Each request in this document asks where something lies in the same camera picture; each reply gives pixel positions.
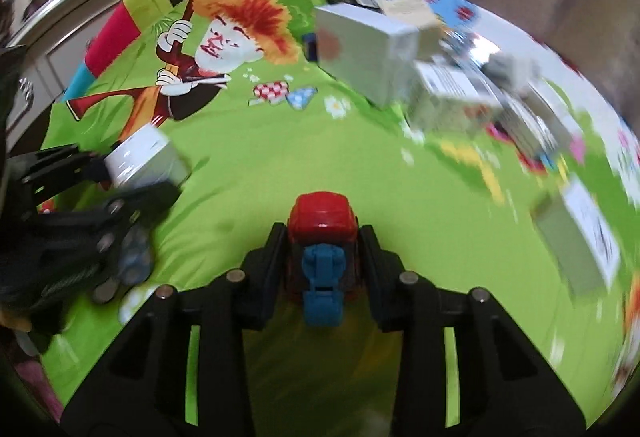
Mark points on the white cabinet with silver edge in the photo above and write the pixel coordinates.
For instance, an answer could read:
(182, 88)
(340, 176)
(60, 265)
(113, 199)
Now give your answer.
(56, 38)

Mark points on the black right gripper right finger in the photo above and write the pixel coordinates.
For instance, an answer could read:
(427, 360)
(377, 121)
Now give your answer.
(466, 367)

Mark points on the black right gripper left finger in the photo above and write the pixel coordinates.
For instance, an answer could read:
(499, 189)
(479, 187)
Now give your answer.
(178, 367)

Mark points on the beige barcode carton box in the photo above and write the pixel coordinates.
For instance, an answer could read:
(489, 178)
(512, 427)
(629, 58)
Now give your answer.
(415, 12)

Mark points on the red and blue toy car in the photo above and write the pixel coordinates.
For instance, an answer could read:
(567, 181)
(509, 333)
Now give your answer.
(322, 267)

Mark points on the grey-green box with label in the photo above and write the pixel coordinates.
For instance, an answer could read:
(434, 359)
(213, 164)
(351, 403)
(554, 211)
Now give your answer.
(578, 235)

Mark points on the green cartoon print tablecloth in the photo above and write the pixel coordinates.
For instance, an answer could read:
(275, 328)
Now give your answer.
(456, 208)

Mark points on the large white carton box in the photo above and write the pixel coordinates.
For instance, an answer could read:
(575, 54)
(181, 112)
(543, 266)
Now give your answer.
(366, 50)

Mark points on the white box with label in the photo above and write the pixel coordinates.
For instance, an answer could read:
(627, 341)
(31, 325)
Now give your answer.
(450, 99)

